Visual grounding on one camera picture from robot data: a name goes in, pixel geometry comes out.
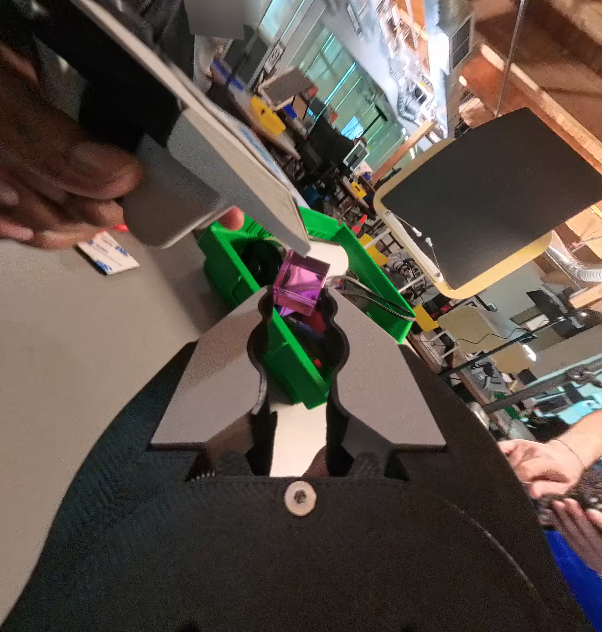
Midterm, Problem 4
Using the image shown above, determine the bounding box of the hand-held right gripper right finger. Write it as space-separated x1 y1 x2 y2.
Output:
324 292 447 467

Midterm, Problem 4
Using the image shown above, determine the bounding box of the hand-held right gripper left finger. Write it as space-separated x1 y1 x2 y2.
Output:
150 290 276 473

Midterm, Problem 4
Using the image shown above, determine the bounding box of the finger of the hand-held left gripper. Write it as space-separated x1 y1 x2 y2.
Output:
72 0 314 257
122 137 228 250

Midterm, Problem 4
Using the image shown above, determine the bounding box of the green plastic bin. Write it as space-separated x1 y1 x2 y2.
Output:
197 206 417 410

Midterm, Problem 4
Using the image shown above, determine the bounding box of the purple transparent cube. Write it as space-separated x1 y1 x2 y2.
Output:
274 249 332 320

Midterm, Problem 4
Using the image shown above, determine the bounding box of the person's left hand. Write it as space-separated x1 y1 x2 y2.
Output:
0 25 146 250

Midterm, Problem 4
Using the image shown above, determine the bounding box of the yellow box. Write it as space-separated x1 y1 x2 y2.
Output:
249 94 288 139

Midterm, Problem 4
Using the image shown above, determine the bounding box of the white card with blue print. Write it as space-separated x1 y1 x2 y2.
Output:
76 229 142 276

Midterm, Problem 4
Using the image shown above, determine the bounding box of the black monitor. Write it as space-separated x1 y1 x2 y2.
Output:
299 119 359 186

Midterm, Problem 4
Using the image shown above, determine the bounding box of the white cylinder with black cap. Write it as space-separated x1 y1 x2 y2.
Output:
240 237 351 292

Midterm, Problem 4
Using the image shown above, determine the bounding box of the black panel with pale rim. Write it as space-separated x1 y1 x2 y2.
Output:
372 106 602 300

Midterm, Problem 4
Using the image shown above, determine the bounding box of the blue plastic bin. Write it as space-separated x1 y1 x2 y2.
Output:
541 529 602 632

